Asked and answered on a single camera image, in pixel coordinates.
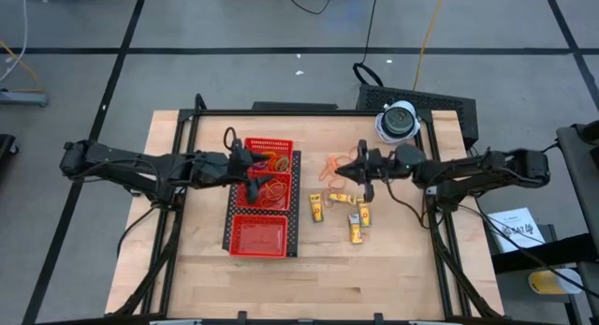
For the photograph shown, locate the red slotted plastic basket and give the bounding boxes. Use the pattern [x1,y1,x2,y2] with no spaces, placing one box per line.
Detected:
[227,214,289,259]
[235,172,294,212]
[242,137,295,175]

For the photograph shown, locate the yellow floor cable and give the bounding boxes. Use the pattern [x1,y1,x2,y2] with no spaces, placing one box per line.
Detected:
[411,0,449,92]

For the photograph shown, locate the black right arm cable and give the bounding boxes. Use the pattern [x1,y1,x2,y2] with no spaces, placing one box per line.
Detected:
[383,182,431,230]

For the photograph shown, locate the white printed booklet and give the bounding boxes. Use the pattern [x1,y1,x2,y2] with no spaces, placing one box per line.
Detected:
[486,206,547,254]

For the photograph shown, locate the yellow and white bottle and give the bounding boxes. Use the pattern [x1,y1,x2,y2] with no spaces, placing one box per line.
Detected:
[528,267,584,296]

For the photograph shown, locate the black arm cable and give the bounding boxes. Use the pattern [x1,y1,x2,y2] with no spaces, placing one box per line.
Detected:
[383,182,431,230]
[223,126,241,152]

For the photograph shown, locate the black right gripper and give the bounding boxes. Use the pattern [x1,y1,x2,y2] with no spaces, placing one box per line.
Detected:
[334,139,397,203]

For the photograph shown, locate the black flat bar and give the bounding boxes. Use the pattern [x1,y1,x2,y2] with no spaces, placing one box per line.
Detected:
[251,100,339,112]

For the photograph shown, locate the grey stand base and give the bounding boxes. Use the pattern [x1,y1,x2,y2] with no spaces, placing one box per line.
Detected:
[0,89,49,108]

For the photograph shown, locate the black perforated metal shelf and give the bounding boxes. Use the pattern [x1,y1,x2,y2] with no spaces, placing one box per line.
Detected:
[221,148,302,259]

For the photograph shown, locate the orange coil keychain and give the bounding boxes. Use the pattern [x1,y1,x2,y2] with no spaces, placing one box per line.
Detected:
[260,151,282,172]

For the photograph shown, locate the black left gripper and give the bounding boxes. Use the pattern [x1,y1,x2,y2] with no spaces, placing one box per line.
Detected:
[227,140,276,205]

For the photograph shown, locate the black floor cable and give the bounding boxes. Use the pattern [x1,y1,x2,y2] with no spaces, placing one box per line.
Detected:
[351,0,386,88]

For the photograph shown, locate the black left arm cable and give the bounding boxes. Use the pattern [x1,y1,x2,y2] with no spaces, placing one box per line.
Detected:
[223,126,241,152]

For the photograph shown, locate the white cylindrical spot lamp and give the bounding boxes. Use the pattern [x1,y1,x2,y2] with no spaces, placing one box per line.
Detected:
[379,99,420,141]

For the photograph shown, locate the black side cart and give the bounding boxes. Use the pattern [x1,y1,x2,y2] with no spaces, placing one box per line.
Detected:
[490,121,599,325]

